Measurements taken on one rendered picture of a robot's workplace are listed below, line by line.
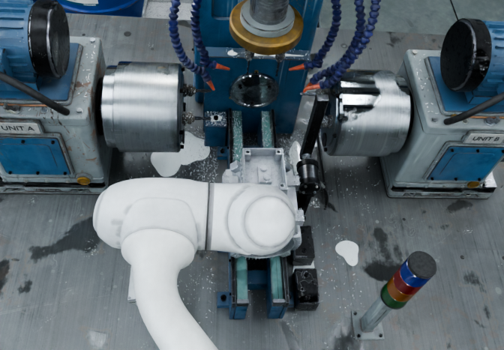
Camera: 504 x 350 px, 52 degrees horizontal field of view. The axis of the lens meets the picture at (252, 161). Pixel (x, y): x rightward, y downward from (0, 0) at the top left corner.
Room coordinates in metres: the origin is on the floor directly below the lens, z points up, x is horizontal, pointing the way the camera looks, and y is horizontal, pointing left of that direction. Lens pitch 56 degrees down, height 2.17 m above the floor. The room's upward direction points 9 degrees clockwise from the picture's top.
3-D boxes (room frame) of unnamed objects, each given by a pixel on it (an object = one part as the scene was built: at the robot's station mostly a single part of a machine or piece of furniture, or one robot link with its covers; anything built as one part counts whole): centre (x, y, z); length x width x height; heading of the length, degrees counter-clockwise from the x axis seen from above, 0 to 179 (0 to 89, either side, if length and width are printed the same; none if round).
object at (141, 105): (0.89, 0.36, 1.04); 0.37 x 0.25 x 0.25; 99
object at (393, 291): (0.47, -0.37, 1.10); 0.06 x 0.06 x 0.04
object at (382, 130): (1.01, -0.32, 1.04); 0.41 x 0.25 x 0.25; 99
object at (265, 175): (0.69, -0.03, 1.11); 0.12 x 0.11 x 0.07; 11
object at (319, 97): (0.85, -0.14, 1.12); 0.04 x 0.03 x 0.26; 9
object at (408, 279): (0.47, -0.37, 1.19); 0.06 x 0.06 x 0.04
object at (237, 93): (1.04, 0.03, 1.02); 0.15 x 0.02 x 0.15; 99
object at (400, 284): (0.47, -0.37, 1.14); 0.06 x 0.06 x 0.04
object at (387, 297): (0.47, -0.37, 1.05); 0.06 x 0.06 x 0.04
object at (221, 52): (1.11, 0.04, 0.97); 0.30 x 0.11 x 0.34; 99
